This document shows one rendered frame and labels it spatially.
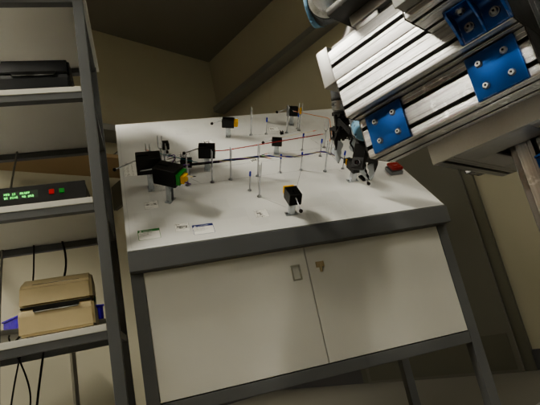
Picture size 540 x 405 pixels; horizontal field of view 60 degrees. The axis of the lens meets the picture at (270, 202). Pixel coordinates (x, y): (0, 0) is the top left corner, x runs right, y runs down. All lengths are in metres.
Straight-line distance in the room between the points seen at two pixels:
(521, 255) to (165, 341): 2.42
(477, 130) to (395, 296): 0.89
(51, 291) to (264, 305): 0.67
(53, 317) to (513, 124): 1.31
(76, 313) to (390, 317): 1.04
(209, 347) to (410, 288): 0.75
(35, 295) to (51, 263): 2.45
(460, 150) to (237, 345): 0.93
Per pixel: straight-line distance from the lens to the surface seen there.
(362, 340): 1.70
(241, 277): 1.59
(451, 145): 1.04
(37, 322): 1.58
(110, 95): 4.88
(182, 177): 1.67
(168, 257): 1.54
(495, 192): 3.41
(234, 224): 1.64
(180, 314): 1.56
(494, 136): 1.00
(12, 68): 1.91
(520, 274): 3.37
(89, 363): 4.04
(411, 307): 1.79
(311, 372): 1.63
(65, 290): 1.61
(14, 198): 1.66
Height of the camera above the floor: 0.54
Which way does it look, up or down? 15 degrees up
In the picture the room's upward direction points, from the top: 12 degrees counter-clockwise
